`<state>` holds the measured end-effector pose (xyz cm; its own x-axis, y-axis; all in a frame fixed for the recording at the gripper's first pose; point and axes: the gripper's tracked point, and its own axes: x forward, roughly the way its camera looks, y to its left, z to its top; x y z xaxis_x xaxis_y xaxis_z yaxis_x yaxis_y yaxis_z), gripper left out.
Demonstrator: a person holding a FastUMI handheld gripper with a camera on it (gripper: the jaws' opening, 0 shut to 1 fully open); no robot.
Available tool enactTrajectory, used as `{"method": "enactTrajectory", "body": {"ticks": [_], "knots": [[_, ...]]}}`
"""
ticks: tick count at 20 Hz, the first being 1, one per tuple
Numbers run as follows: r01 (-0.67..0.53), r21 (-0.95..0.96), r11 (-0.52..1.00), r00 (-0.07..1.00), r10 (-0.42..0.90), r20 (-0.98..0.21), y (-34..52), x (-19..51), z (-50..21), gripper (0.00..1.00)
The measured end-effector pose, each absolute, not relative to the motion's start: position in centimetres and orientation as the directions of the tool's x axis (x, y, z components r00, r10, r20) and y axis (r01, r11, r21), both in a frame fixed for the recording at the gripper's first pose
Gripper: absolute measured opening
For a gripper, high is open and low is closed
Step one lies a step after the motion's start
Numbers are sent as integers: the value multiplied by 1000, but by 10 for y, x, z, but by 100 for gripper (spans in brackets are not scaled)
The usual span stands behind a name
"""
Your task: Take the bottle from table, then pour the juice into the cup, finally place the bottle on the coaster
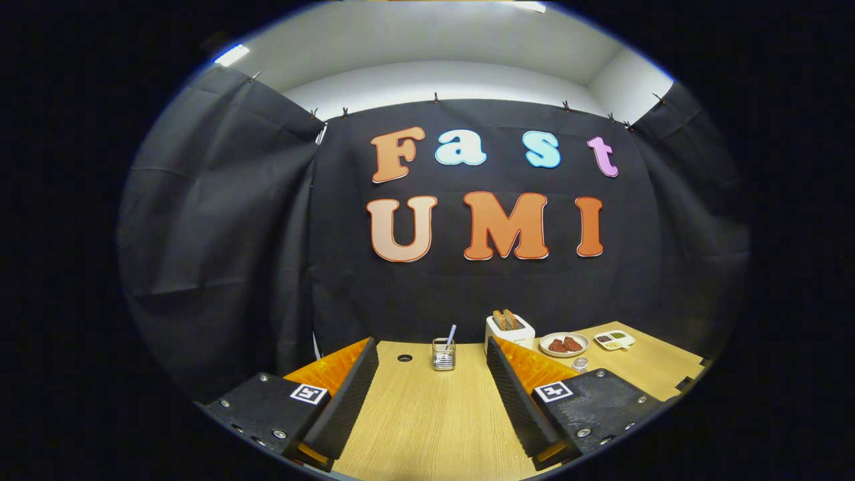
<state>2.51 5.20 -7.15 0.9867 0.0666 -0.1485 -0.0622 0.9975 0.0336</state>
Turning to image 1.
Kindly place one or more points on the white spoon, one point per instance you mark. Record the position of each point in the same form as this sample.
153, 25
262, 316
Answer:
451, 334

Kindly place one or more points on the brown meat piece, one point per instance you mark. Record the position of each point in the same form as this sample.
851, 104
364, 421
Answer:
557, 346
574, 344

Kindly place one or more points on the white toaster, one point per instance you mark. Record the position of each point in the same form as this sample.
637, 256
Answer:
518, 336

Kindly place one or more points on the white divided condiment tray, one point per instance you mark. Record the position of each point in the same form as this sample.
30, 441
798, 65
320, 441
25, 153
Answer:
614, 341

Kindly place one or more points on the small ceiling light panel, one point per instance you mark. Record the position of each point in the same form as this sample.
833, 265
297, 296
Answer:
232, 55

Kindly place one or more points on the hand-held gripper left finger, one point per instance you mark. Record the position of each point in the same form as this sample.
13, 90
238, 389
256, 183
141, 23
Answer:
351, 397

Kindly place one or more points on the toast slice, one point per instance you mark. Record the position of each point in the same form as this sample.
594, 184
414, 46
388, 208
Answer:
511, 319
499, 321

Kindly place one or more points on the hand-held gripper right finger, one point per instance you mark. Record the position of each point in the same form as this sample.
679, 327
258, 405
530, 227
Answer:
514, 401

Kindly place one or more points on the clear juice bottle green label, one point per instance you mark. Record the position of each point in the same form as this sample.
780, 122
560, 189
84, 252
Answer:
580, 363

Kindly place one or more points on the wooden table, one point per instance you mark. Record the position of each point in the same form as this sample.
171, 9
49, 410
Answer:
427, 427

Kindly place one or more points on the large ceiling light panel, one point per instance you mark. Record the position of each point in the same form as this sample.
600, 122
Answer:
531, 5

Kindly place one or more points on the white round plate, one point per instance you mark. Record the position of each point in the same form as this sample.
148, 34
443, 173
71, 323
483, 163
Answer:
564, 354

